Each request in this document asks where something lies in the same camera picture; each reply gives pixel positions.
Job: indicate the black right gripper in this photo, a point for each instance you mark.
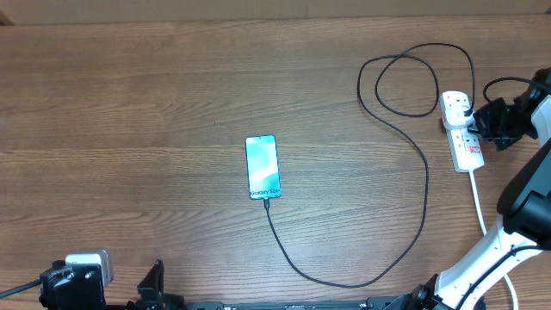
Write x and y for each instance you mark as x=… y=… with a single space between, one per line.
x=480 y=126

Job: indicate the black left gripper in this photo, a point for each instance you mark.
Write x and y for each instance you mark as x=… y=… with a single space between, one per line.
x=152 y=288

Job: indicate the blue Samsung Galaxy smartphone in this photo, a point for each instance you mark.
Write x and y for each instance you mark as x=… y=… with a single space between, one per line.
x=264 y=178

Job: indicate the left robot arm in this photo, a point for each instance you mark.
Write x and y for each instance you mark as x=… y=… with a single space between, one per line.
x=69 y=286

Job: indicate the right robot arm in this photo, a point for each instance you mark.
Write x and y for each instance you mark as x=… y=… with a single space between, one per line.
x=522 y=228

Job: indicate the white charger adapter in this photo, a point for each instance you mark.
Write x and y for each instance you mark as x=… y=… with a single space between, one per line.
x=454 y=118

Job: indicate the white power strip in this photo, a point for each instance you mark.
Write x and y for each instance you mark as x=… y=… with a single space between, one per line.
x=464 y=146

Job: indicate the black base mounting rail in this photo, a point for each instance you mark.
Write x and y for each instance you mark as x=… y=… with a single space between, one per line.
x=373 y=303

